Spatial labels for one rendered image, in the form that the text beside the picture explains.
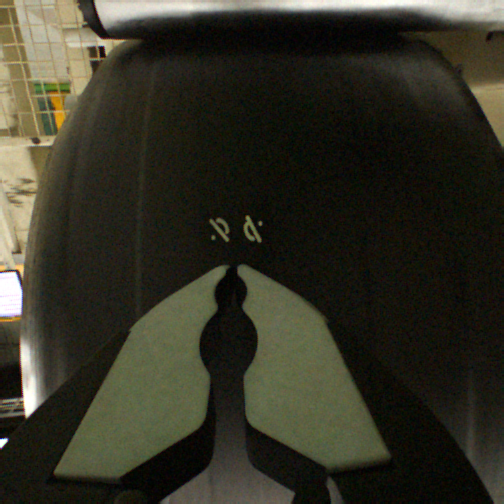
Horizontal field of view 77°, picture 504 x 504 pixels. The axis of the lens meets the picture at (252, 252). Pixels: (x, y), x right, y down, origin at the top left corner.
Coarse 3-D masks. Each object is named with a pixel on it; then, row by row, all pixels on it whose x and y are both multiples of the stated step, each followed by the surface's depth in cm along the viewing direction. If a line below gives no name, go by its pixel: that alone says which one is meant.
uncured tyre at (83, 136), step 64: (128, 64) 19; (192, 64) 19; (256, 64) 19; (320, 64) 19; (384, 64) 19; (448, 64) 20; (64, 128) 20; (128, 128) 16; (192, 128) 16; (256, 128) 16; (320, 128) 16; (384, 128) 16; (448, 128) 16; (64, 192) 16; (128, 192) 15; (192, 192) 15; (256, 192) 15; (320, 192) 15; (384, 192) 15; (448, 192) 15; (64, 256) 15; (128, 256) 14; (192, 256) 14; (320, 256) 14; (384, 256) 14; (448, 256) 14; (64, 320) 14; (128, 320) 14; (384, 320) 14; (448, 320) 14; (448, 384) 14
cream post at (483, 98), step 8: (480, 96) 37; (488, 96) 36; (496, 96) 35; (480, 104) 37; (488, 104) 36; (496, 104) 35; (488, 112) 36; (496, 112) 35; (488, 120) 36; (496, 120) 35; (496, 128) 35
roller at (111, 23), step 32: (96, 0) 18; (128, 0) 18; (160, 0) 19; (192, 0) 19; (224, 0) 19; (256, 0) 19; (288, 0) 19; (320, 0) 19; (352, 0) 19; (384, 0) 19; (416, 0) 19; (448, 0) 19; (480, 0) 19; (96, 32) 20; (128, 32) 20; (160, 32) 20; (192, 32) 20; (224, 32) 21; (256, 32) 21; (288, 32) 21; (320, 32) 21; (352, 32) 21; (384, 32) 21
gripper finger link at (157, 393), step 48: (192, 288) 11; (144, 336) 9; (192, 336) 9; (144, 384) 8; (192, 384) 7; (96, 432) 6; (144, 432) 6; (192, 432) 6; (96, 480) 6; (144, 480) 6
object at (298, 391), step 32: (256, 288) 11; (256, 320) 9; (288, 320) 9; (320, 320) 9; (256, 352) 8; (288, 352) 8; (320, 352) 8; (256, 384) 7; (288, 384) 7; (320, 384) 7; (352, 384) 7; (256, 416) 7; (288, 416) 7; (320, 416) 7; (352, 416) 7; (256, 448) 7; (288, 448) 6; (320, 448) 6; (352, 448) 6; (384, 448) 6; (288, 480) 7; (320, 480) 6
